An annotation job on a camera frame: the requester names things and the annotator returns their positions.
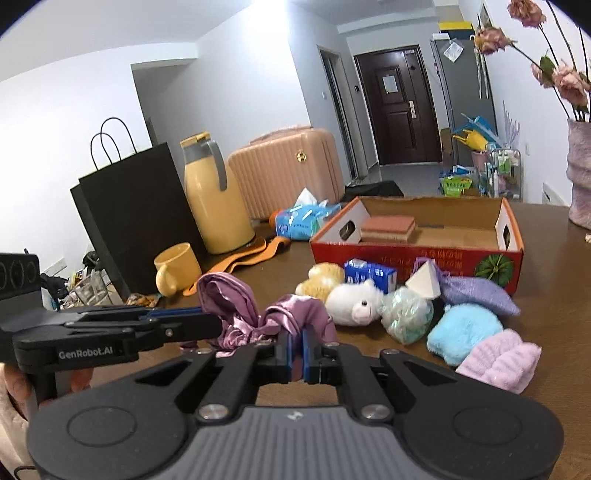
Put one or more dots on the black fabric bag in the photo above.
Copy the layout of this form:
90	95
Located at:
374	190

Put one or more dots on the grey fridge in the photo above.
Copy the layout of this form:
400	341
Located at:
461	87

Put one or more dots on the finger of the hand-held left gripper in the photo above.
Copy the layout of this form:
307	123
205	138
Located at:
194	327
175	313

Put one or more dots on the green mesh bath ball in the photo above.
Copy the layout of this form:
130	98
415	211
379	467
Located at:
406	314

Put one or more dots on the blue tissue pack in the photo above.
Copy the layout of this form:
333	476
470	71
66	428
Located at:
300	224

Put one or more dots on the person's left forearm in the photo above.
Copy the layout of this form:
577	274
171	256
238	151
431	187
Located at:
9	438

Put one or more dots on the pink ribbed vase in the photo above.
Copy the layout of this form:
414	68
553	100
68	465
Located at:
579	175

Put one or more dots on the blue plastic item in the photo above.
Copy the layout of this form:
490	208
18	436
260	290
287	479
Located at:
482	127

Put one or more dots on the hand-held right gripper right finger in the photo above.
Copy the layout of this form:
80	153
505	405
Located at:
307	355

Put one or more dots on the yellow mug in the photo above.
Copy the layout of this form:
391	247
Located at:
180	267

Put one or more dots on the white wall panel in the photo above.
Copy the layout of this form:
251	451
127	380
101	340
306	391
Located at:
554	194

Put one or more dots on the black paper bag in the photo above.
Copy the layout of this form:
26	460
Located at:
134	207

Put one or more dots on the purple satin cloth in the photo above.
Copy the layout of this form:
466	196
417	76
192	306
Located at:
231	295

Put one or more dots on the green bag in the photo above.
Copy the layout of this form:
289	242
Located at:
452	185

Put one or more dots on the yellow box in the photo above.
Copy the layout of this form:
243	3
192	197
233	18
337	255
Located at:
455	26

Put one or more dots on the small orange round object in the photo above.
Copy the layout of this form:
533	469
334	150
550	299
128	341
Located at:
275	216

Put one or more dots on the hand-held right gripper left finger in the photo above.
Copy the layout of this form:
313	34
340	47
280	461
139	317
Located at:
288	354

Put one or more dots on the pink suitcase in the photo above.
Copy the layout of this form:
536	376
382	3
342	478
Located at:
286	175

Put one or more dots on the pink towel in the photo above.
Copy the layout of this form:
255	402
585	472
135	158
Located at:
498	360

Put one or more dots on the yellow thermos jug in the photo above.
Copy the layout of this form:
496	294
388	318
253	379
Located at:
212	207

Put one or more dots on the blue fluffy cloth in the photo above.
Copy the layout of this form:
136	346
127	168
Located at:
461	332

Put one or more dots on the purple dried grass bunch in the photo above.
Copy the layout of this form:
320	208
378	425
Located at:
510	129

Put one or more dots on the yellow plush toy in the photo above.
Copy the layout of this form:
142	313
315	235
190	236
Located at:
323	274

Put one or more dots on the wall picture frame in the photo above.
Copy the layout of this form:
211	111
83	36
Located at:
485	16

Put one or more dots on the person's left hand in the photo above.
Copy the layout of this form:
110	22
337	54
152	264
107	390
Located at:
11	385

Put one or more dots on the grey sliding door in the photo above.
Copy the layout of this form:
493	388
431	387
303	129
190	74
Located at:
337	115

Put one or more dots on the dried pink flower bunch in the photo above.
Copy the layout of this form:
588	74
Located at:
489	39

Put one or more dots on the white triangular sponge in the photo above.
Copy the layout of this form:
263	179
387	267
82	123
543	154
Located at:
425	281

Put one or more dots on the patterned snack packet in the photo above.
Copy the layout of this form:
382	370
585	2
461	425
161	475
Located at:
143	301

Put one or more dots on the blue and white tissue packet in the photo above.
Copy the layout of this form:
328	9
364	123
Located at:
369	274

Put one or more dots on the purple knit pouch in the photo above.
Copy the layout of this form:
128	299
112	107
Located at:
475	290

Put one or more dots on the storage cart with bottles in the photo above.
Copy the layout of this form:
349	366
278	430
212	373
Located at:
501	170

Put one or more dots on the red cardboard box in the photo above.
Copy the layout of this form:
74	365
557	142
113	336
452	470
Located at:
415	263

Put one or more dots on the dark brown door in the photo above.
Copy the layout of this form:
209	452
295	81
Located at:
397	129

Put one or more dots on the white plush bear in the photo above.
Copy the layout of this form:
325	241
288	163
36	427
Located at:
351	300

